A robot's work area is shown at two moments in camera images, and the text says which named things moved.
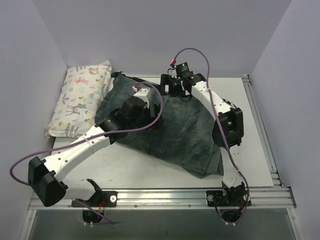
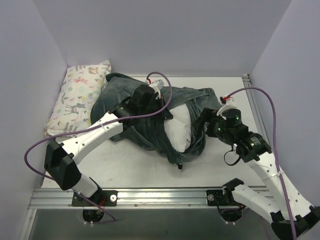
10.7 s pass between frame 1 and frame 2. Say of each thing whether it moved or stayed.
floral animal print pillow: stayed
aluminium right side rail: stayed
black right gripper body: moved
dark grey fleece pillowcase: moved
